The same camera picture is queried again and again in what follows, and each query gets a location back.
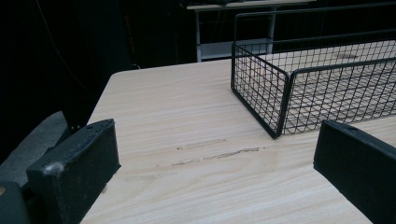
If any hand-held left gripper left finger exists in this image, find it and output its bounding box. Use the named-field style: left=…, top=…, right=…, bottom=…
left=25, top=118, right=121, bottom=224

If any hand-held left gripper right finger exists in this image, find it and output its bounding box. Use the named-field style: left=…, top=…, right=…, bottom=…
left=313, top=119, right=396, bottom=224

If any thin dark cable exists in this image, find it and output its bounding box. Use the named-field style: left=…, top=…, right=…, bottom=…
left=35, top=0, right=94, bottom=101

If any black wire mesh basket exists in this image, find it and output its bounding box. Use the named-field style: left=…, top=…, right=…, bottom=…
left=230, top=2, right=396, bottom=140

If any white metal shelf rack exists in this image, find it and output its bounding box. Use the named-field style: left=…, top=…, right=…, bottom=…
left=179, top=0, right=318, bottom=63

